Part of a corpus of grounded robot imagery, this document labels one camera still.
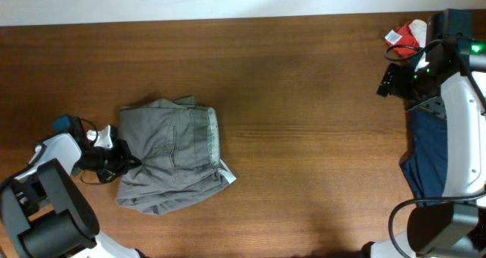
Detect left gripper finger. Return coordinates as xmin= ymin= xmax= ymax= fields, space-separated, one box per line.
xmin=120 ymin=140 xmax=142 ymax=169
xmin=96 ymin=168 xmax=127 ymax=184

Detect grey shorts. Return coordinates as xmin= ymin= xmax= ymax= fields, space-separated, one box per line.
xmin=115 ymin=96 xmax=236 ymax=216

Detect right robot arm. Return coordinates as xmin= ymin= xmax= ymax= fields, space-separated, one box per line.
xmin=361 ymin=9 xmax=485 ymax=257

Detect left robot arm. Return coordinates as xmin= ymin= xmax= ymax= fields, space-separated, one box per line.
xmin=1 ymin=115 xmax=144 ymax=258

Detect white garment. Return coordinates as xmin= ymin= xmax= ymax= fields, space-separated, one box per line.
xmin=409 ymin=20 xmax=428 ymax=47

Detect navy blue garment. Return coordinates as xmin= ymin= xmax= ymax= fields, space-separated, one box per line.
xmin=399 ymin=110 xmax=448 ymax=199

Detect right black cable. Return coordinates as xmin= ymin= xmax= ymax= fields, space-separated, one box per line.
xmin=383 ymin=39 xmax=486 ymax=258

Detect black cable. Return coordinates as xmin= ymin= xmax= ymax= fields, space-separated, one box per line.
xmin=0 ymin=118 xmax=115 ymax=198
xmin=383 ymin=39 xmax=486 ymax=258

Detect left black cable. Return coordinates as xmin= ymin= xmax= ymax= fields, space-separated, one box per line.
xmin=0 ymin=118 xmax=115 ymax=198

